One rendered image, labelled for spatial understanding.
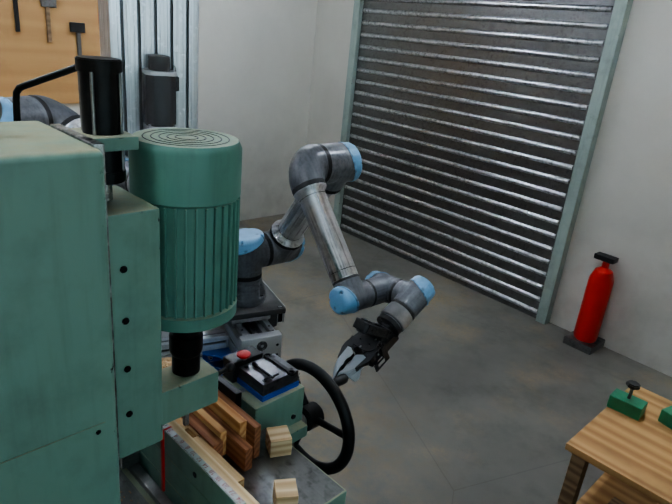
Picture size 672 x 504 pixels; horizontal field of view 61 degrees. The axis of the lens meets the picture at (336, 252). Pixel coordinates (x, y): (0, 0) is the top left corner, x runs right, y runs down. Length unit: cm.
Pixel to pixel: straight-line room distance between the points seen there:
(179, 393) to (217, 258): 28
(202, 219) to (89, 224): 19
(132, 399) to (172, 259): 23
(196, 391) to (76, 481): 26
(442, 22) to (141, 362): 375
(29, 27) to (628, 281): 398
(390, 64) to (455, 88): 64
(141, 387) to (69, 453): 14
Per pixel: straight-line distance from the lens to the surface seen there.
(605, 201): 381
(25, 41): 428
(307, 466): 118
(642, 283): 382
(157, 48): 182
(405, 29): 462
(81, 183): 78
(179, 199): 89
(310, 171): 155
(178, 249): 92
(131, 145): 87
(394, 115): 465
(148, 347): 96
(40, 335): 83
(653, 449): 221
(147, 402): 102
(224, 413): 119
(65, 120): 164
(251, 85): 504
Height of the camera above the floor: 169
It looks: 21 degrees down
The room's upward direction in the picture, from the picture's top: 6 degrees clockwise
